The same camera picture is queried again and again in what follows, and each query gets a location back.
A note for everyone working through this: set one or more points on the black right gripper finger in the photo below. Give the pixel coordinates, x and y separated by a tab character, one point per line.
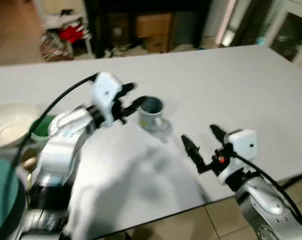
219	135
195	152

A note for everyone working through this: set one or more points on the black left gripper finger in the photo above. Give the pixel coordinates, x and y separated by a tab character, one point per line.
136	104
128	88

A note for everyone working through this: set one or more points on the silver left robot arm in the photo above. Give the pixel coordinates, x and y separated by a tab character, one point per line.
61	145

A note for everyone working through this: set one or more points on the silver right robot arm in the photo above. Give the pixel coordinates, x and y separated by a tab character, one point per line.
263	205

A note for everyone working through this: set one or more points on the grey mug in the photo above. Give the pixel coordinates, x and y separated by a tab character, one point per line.
152	119

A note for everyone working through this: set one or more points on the small cardboard box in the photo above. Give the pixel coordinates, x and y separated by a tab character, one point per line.
157	44

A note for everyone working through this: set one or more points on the dark brown cardboard box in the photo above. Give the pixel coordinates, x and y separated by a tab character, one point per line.
118	29

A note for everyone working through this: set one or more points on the large light cardboard box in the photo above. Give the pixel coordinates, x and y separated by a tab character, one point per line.
155	25

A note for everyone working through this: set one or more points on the black desk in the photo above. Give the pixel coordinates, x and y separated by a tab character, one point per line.
96	25

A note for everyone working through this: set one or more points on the red cloth item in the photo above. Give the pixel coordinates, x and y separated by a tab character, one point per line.
71	34

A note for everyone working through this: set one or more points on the green bowl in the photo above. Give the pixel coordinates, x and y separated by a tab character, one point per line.
41	132

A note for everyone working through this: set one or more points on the patterned bag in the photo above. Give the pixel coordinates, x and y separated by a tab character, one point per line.
53	47

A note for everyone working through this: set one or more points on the white cart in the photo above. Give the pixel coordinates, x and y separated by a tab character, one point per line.
66	21

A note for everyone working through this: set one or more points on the gold spoon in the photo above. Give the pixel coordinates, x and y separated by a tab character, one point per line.
28	162

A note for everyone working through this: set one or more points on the pink shiny pole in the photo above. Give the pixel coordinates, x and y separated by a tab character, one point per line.
226	25

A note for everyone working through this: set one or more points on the white bowl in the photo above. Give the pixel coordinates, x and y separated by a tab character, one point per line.
8	127

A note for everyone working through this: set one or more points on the white glass door cabinet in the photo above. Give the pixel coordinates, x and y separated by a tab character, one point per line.
291	35

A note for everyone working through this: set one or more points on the teal plate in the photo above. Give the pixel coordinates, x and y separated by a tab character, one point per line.
1	195

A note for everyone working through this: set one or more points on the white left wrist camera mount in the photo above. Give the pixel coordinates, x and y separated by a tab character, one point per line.
105	92

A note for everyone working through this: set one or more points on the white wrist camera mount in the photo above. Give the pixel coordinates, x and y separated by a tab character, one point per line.
105	92
241	145

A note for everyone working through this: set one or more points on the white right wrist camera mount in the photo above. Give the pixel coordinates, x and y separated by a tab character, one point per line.
241	145

